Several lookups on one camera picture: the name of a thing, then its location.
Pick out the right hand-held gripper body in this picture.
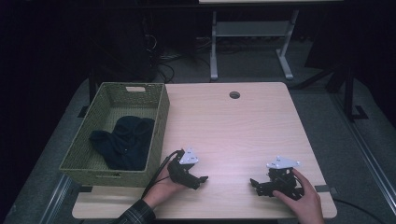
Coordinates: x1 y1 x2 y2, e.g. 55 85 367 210
265 155 305 201

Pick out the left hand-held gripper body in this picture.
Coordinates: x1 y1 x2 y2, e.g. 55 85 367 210
167 147 201 189

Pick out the dark cloth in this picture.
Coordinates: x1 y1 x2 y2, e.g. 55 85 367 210
89 115 156 172

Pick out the green woven basket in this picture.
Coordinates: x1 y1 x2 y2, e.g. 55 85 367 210
59 81 171 189

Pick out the person's left hand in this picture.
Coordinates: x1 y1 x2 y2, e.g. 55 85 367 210
143 169 188 210

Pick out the person's right hand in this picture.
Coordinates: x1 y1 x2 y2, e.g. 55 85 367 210
272 168 325 224

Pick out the black metal stand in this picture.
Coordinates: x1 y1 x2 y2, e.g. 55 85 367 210
290 60 370 123

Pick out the grey metal stand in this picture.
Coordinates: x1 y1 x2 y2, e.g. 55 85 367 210
209 8 301 82

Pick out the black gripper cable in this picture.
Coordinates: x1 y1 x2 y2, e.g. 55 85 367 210
140 149 185 200

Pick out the black floor cable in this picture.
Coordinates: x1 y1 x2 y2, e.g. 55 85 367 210
333 198 389 224

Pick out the metal floor rail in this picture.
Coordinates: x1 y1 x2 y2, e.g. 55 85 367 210
38 173 74 224
328 91 396 216

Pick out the bundle of dark cables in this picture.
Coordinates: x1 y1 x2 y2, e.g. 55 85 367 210
141 32 216 84

